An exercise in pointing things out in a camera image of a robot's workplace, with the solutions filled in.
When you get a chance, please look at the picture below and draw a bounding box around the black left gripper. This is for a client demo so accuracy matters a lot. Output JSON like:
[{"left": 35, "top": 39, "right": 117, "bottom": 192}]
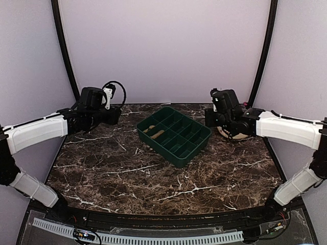
[{"left": 88, "top": 106, "right": 123, "bottom": 128}]

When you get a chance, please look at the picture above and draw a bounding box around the green compartment tray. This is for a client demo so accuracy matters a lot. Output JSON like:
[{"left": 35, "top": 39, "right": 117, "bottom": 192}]
[{"left": 136, "top": 107, "right": 212, "bottom": 168}]

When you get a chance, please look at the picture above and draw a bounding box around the brown argyle sock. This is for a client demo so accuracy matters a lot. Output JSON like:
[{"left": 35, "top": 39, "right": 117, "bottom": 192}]
[{"left": 143, "top": 125, "right": 155, "bottom": 133}]

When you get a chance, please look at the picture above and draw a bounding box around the tan brown sock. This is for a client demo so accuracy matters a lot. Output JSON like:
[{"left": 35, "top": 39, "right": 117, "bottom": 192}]
[{"left": 151, "top": 130, "right": 165, "bottom": 139}]

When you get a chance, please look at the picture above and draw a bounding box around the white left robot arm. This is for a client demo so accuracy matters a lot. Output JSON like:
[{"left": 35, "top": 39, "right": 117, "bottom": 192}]
[{"left": 1, "top": 107, "right": 122, "bottom": 223}]

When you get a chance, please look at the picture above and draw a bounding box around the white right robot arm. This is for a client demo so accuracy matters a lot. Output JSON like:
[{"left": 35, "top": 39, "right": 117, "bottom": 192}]
[{"left": 205, "top": 108, "right": 326, "bottom": 222}]

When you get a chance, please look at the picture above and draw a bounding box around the cream floral plate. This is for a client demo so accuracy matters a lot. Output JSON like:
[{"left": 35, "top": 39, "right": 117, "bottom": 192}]
[{"left": 217, "top": 127, "right": 250, "bottom": 140}]

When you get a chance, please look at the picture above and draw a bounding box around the small circuit board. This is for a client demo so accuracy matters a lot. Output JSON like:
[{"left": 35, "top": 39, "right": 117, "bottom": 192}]
[{"left": 73, "top": 229, "right": 96, "bottom": 241}]

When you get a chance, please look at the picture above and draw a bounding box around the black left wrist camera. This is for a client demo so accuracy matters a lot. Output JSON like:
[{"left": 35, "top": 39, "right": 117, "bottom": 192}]
[{"left": 77, "top": 84, "right": 116, "bottom": 110}]

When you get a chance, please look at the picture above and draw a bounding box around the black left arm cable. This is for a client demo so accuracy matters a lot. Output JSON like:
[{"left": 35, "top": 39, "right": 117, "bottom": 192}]
[{"left": 103, "top": 81, "right": 127, "bottom": 108}]

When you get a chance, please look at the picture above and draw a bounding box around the black front table rail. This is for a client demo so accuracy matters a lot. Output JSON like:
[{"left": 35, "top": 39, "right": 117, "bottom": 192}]
[{"left": 63, "top": 205, "right": 282, "bottom": 230}]

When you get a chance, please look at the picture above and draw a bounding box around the white slotted cable duct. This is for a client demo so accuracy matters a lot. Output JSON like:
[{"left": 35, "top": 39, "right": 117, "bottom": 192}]
[{"left": 32, "top": 218, "right": 244, "bottom": 244}]

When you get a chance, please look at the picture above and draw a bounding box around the black left frame post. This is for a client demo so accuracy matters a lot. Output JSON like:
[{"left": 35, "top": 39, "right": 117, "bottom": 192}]
[{"left": 51, "top": 0, "right": 80, "bottom": 101}]

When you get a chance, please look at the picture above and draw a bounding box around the black frame post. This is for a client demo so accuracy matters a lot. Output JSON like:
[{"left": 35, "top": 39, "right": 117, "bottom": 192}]
[
  {"left": 247, "top": 0, "right": 278, "bottom": 107},
  {"left": 51, "top": 0, "right": 80, "bottom": 101}
]

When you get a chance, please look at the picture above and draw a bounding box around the black right frame post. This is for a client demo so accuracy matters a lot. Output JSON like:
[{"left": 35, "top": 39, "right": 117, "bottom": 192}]
[{"left": 247, "top": 0, "right": 278, "bottom": 107}]

